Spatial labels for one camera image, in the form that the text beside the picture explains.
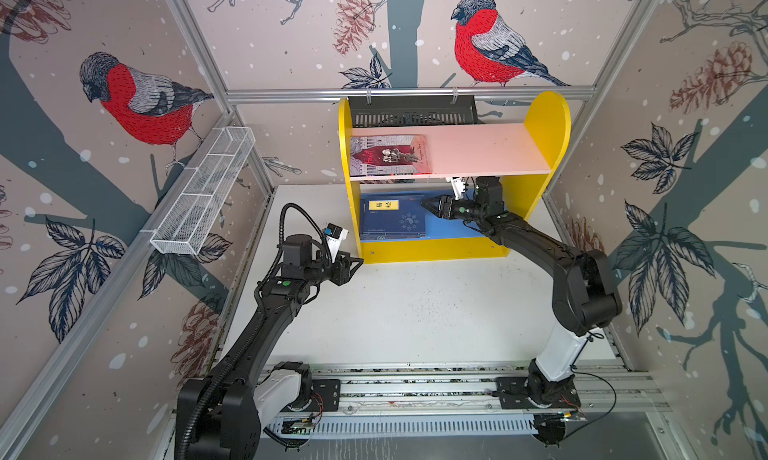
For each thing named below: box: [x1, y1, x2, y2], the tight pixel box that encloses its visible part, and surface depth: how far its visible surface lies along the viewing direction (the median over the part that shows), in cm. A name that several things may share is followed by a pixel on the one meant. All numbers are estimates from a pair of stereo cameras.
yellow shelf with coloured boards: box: [338, 92, 572, 264], surface depth 77 cm
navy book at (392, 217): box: [360, 194, 426, 241], surface depth 90 cm
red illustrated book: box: [350, 134, 432, 176], surface depth 73 cm
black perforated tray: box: [348, 95, 479, 128], surface depth 97 cm
